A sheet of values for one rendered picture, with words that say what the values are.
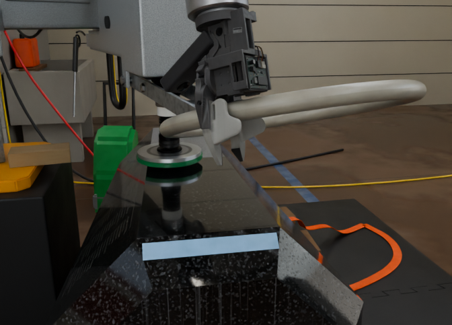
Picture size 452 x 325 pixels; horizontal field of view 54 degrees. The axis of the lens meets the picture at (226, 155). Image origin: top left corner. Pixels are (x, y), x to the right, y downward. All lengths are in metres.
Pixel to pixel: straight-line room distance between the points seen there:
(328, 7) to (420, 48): 1.63
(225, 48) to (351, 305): 0.77
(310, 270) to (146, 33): 0.77
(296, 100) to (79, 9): 1.37
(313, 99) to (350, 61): 6.38
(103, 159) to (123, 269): 2.03
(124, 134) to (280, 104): 2.43
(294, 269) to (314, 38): 5.83
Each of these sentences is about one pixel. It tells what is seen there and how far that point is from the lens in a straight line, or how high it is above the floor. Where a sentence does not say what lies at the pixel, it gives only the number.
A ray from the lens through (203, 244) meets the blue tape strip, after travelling 1.00.
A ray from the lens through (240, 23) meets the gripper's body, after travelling 0.63.
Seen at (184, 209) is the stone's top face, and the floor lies 0.81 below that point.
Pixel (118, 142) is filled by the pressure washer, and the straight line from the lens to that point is 2.99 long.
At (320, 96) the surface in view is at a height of 1.16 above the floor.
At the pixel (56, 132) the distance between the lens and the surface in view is 4.33.
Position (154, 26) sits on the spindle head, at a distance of 1.32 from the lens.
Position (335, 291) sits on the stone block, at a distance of 1.16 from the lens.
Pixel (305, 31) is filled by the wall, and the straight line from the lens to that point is 6.68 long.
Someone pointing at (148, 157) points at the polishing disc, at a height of 0.85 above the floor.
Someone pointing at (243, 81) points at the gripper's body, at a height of 1.19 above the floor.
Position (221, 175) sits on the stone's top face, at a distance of 1.37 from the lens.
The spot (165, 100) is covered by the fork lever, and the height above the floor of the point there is 1.04.
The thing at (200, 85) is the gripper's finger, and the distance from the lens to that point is 0.62.
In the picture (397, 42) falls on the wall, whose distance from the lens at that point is 7.33.
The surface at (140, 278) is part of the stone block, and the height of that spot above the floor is 0.74.
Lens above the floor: 1.26
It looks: 17 degrees down
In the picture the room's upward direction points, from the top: straight up
